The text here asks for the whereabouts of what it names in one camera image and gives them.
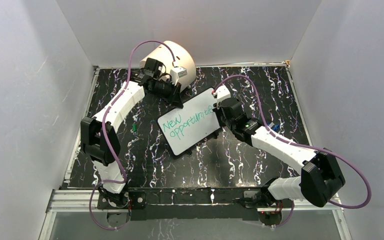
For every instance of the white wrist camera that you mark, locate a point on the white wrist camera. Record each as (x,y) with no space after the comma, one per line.
(221,93)
(177,72)

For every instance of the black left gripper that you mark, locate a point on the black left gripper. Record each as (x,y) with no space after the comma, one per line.
(175,99)

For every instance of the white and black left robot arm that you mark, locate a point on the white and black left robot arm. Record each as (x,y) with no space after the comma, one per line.
(98,134)

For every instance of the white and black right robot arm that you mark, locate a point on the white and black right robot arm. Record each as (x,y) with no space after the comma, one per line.
(320,176)

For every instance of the cream cylindrical container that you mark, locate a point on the cream cylindrical container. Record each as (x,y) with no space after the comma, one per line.
(163,55)

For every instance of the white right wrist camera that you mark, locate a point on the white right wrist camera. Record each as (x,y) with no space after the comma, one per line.
(221,93)

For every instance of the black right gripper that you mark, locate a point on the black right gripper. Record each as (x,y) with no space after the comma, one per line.
(215,109)

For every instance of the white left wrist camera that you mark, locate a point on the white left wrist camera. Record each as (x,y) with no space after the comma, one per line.
(177,72)

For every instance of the black framed whiteboard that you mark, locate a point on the black framed whiteboard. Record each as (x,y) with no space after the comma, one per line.
(184,127)

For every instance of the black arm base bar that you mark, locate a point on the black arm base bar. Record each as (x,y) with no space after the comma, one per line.
(246,203)

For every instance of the blue stapler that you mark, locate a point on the blue stapler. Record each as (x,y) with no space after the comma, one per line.
(274,126)

